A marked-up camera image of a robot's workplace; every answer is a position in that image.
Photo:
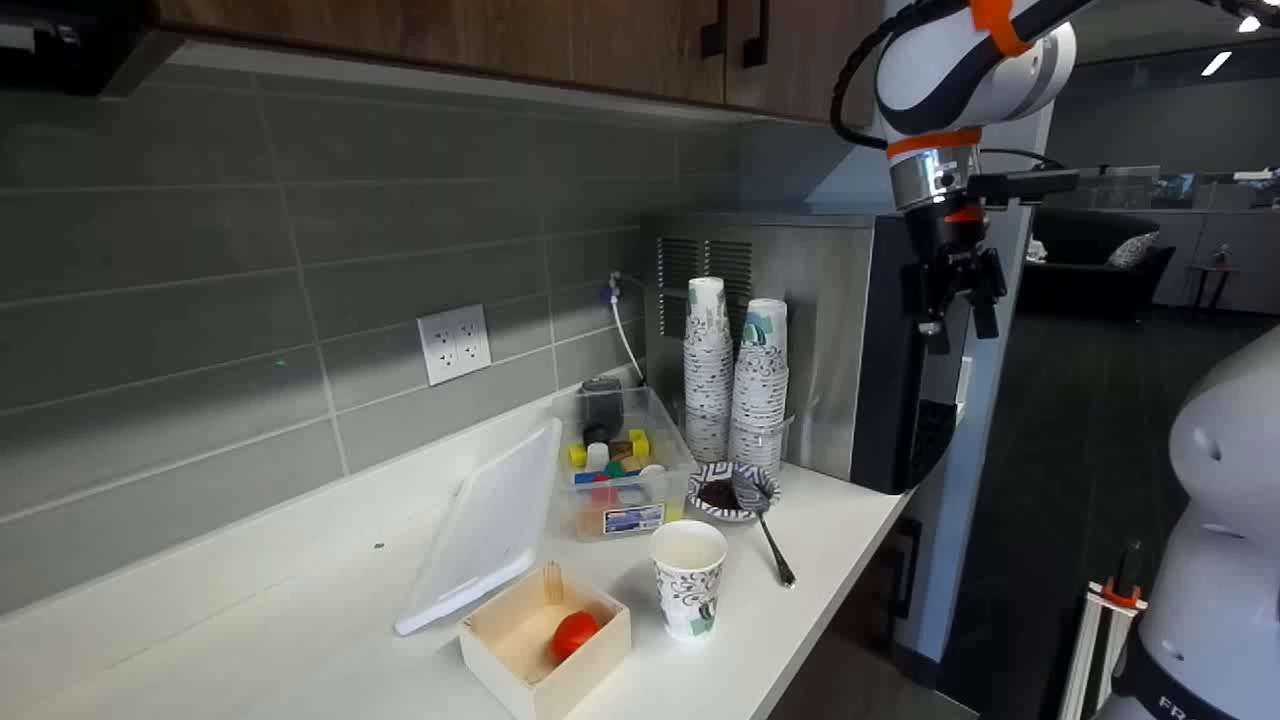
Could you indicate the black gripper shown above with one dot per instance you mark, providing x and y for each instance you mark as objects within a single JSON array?
[{"x": 948, "y": 260}]

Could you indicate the black object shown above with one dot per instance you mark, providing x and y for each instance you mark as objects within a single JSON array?
[{"x": 719, "y": 495}]

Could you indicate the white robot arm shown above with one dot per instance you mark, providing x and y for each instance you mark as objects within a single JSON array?
[{"x": 1203, "y": 636}]

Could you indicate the patterned bowl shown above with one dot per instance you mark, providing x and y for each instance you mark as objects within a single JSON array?
[{"x": 724, "y": 474}]

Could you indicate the light wooden box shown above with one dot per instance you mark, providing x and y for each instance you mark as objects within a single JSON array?
[{"x": 504, "y": 640}]

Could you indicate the black coffee machine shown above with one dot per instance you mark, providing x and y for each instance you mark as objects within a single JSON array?
[{"x": 908, "y": 392}]

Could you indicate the dark sofa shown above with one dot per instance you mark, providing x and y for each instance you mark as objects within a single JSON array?
[{"x": 1100, "y": 264}]

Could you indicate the right paper cup stack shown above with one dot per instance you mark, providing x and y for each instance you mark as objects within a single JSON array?
[{"x": 762, "y": 385}]

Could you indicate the paper cup stack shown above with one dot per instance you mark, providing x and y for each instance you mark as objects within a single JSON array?
[
  {"x": 704, "y": 370},
  {"x": 762, "y": 385}
]

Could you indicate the left paper cup stack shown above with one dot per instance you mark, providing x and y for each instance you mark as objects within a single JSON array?
[{"x": 704, "y": 370}]

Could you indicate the metal spoon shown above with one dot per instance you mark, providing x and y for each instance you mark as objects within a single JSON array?
[{"x": 767, "y": 523}]

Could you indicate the wooden upper cabinet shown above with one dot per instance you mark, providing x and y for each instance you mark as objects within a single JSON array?
[{"x": 771, "y": 58}]

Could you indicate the white orange stand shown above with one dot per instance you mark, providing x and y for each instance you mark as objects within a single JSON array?
[{"x": 1107, "y": 620}]

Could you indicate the patterned paper cup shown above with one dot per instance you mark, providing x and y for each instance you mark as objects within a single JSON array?
[{"x": 689, "y": 563}]

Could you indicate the clear plastic toy container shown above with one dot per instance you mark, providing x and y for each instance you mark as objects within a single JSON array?
[{"x": 624, "y": 461}]

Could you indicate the red ball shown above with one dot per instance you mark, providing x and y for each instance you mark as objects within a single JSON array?
[{"x": 574, "y": 632}]

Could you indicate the white container lid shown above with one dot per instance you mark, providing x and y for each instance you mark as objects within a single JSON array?
[{"x": 491, "y": 534}]

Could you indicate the black range hood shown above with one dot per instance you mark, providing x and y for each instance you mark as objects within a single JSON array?
[{"x": 80, "y": 47}]

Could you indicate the white wall outlet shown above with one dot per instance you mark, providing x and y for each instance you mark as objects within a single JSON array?
[{"x": 455, "y": 342}]

